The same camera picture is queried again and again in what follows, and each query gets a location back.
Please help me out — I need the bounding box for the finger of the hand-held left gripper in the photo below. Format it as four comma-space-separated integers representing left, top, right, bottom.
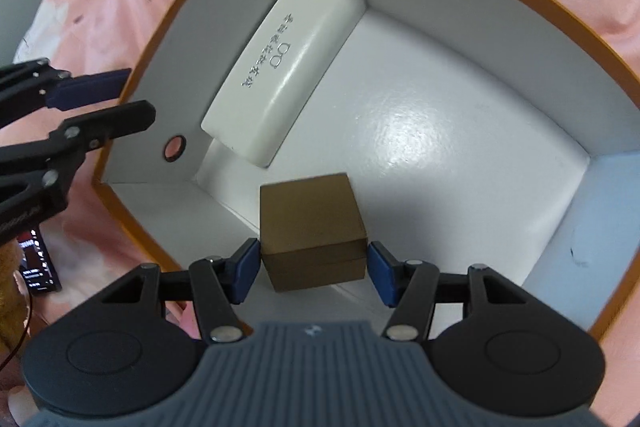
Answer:
0, 101, 157, 208
0, 59, 133, 128

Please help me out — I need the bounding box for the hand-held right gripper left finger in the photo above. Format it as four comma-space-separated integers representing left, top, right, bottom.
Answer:
102, 238, 262, 344

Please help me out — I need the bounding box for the orange cardboard box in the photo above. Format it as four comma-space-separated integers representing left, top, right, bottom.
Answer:
92, 0, 640, 343

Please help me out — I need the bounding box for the white glasses case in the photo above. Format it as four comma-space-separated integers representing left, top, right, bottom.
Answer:
201, 0, 366, 168

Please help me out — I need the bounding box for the small brown cardboard box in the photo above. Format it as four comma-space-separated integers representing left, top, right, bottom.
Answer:
259, 173, 368, 293

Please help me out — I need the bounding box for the black smartphone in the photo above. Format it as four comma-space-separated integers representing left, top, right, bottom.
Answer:
16, 228, 63, 294

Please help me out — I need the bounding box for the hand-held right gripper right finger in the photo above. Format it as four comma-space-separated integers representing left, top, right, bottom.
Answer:
367, 242, 532, 342

